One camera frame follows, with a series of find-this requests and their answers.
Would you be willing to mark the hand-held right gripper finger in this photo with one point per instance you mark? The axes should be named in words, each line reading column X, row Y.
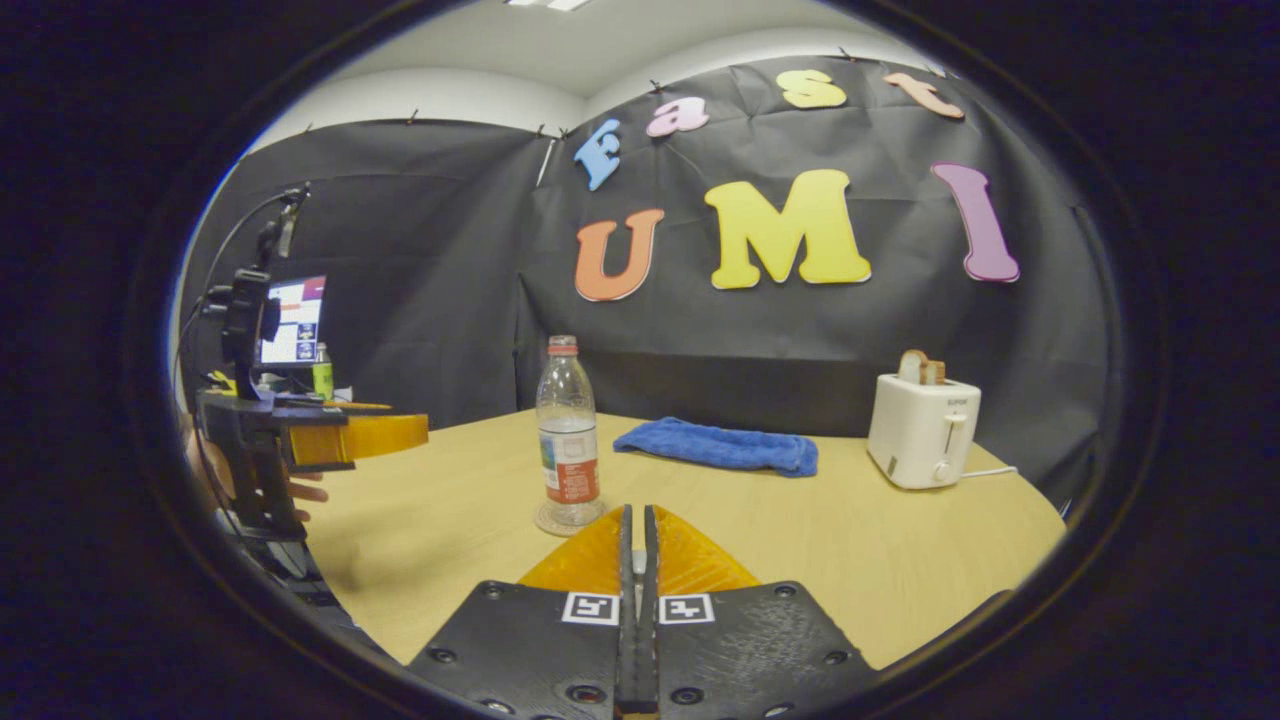
column 628, row 650
column 648, row 650

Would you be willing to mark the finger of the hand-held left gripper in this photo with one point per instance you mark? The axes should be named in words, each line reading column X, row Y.
column 320, row 405
column 380, row 437

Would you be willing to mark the round wooden coaster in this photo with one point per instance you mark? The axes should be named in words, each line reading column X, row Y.
column 570, row 532

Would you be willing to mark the clear plastic water bottle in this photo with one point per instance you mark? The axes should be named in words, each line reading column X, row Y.
column 568, row 440

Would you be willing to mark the green bottle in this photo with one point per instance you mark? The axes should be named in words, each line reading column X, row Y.
column 323, row 378

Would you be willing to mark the computer monitor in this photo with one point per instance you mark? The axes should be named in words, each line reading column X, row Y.
column 295, row 325

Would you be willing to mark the blue towel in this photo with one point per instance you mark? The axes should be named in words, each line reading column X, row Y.
column 715, row 447

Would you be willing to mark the white toaster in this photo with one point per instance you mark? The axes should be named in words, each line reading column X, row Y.
column 920, row 435

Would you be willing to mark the bread slice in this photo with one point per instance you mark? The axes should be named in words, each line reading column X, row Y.
column 912, row 368

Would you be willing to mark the ceiling light panel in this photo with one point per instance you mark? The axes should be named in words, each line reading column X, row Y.
column 550, row 4

